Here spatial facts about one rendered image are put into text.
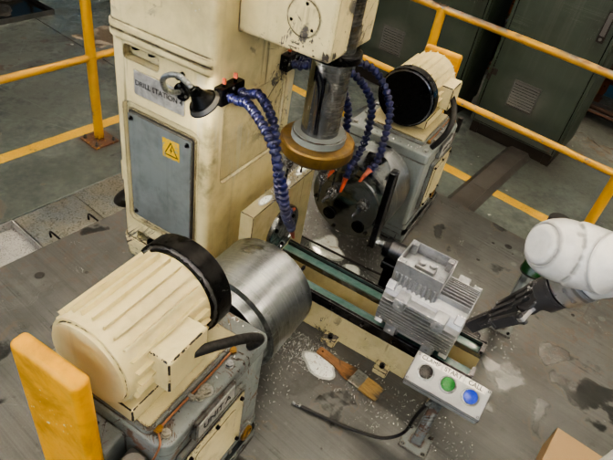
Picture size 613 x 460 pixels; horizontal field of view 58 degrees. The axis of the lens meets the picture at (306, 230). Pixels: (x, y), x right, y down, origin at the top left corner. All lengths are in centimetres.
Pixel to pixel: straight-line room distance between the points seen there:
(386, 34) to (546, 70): 131
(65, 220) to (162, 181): 108
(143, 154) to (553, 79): 332
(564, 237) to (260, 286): 59
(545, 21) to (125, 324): 375
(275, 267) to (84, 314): 48
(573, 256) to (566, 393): 82
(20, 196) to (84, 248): 161
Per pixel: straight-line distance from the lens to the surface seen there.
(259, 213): 136
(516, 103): 440
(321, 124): 125
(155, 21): 127
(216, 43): 118
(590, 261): 97
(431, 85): 171
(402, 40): 469
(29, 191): 339
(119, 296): 86
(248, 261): 120
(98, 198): 259
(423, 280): 132
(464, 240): 204
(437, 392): 122
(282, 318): 119
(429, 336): 136
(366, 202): 159
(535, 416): 163
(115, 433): 102
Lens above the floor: 200
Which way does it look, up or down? 40 degrees down
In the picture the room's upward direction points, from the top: 11 degrees clockwise
